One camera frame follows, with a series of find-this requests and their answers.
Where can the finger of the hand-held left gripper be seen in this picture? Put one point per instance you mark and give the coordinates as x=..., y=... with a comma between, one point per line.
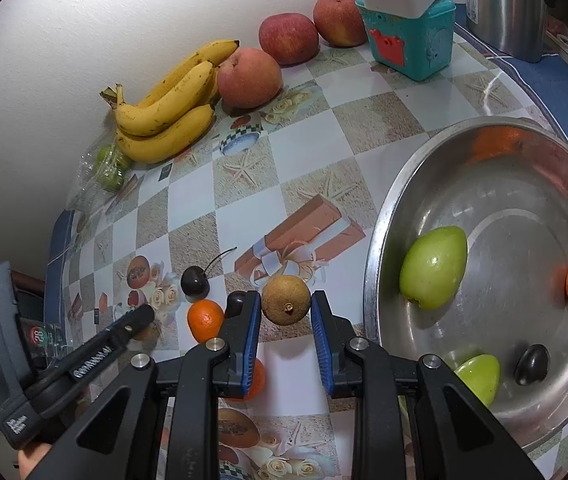
x=6, y=320
x=94, y=360

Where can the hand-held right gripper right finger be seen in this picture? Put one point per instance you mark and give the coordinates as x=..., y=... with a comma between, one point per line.
x=321, y=350

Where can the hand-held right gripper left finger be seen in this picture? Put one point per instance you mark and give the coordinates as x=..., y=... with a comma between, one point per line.
x=249, y=350

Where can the brown longan fruit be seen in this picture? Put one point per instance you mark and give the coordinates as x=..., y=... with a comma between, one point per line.
x=284, y=295

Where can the large stainless steel bowl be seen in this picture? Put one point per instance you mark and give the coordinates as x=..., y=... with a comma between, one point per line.
x=514, y=220

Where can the person's left hand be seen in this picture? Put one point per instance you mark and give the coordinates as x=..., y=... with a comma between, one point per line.
x=33, y=460

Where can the small orange tangerine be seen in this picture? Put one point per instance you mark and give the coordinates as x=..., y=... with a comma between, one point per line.
x=259, y=380
x=204, y=320

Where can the clear plastic bottle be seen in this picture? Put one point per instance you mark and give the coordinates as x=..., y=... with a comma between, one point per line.
x=39, y=335

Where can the dark cherry with stem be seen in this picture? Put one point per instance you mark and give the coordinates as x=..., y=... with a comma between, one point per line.
x=194, y=282

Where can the large green fruit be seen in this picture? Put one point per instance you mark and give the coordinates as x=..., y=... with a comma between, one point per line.
x=431, y=270

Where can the clear plastic bag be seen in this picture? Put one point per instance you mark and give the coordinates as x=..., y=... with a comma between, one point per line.
x=86, y=185

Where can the small green fruit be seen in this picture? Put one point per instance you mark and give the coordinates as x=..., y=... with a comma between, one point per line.
x=109, y=156
x=110, y=179

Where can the dark plum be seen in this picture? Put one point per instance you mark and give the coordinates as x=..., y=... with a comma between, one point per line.
x=531, y=365

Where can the printed checkered tablecloth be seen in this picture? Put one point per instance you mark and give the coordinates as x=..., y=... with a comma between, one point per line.
x=314, y=125

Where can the yellow banana bunch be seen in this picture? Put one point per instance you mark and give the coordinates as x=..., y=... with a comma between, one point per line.
x=164, y=110

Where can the red apple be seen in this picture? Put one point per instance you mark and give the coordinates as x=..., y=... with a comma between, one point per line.
x=289, y=40
x=339, y=20
x=249, y=80

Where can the teal plastic box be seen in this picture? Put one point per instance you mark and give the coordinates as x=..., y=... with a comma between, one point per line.
x=414, y=55

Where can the blue checked cloth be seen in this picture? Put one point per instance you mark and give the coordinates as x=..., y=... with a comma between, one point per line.
x=564, y=85

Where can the stainless steel kettle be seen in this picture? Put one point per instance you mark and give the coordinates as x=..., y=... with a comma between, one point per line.
x=509, y=10

